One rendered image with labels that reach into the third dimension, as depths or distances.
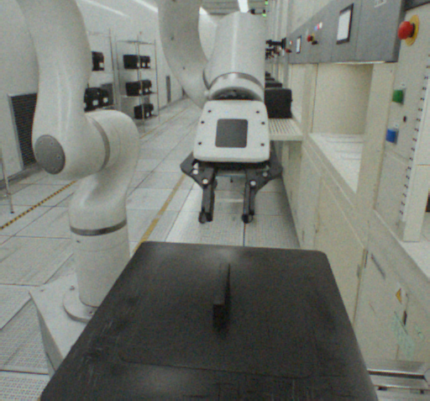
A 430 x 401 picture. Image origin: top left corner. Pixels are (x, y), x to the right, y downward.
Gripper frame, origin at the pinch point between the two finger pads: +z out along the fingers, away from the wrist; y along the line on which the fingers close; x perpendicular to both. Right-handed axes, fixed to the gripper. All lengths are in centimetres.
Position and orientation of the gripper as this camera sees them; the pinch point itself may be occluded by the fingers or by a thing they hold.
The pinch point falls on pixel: (228, 204)
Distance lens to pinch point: 45.3
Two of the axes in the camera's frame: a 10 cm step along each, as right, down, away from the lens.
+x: 0.8, 4.5, 8.9
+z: -0.8, 8.9, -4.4
